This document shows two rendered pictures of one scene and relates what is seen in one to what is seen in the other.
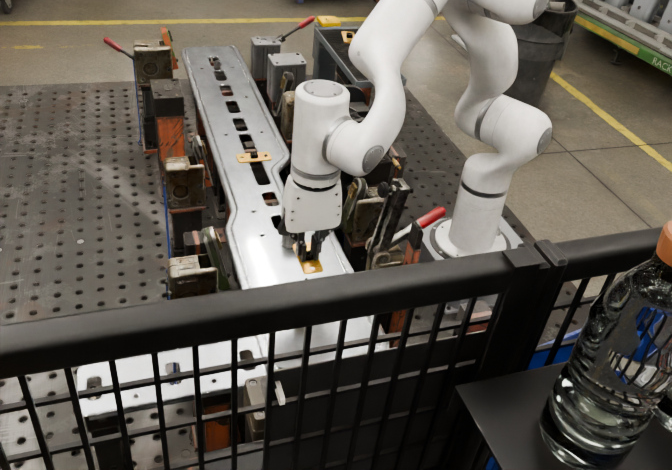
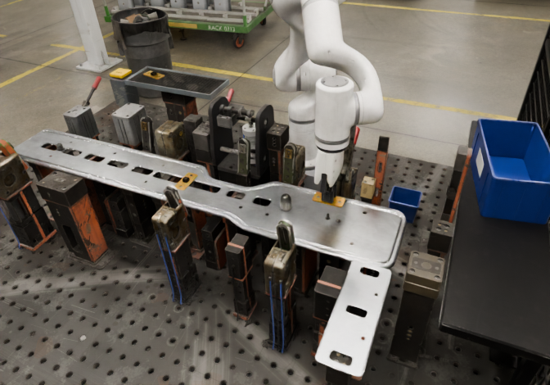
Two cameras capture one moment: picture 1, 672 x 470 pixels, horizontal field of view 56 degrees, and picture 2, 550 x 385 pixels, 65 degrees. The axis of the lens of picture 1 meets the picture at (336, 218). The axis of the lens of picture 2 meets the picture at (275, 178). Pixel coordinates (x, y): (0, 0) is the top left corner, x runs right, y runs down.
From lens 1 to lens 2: 82 cm
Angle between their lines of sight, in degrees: 34
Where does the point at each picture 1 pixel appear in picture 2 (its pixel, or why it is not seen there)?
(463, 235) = (308, 151)
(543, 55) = (164, 49)
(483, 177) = (311, 110)
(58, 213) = (33, 337)
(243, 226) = (250, 218)
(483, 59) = not seen: hidden behind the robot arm
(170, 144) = (86, 221)
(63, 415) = not seen: outside the picture
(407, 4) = (333, 9)
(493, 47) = not seen: hidden behind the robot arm
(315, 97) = (343, 87)
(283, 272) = (308, 221)
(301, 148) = (338, 125)
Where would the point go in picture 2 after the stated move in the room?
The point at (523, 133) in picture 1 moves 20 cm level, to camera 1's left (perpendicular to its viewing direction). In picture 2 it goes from (328, 71) to (289, 90)
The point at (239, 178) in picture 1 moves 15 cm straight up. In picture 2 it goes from (200, 197) to (192, 156)
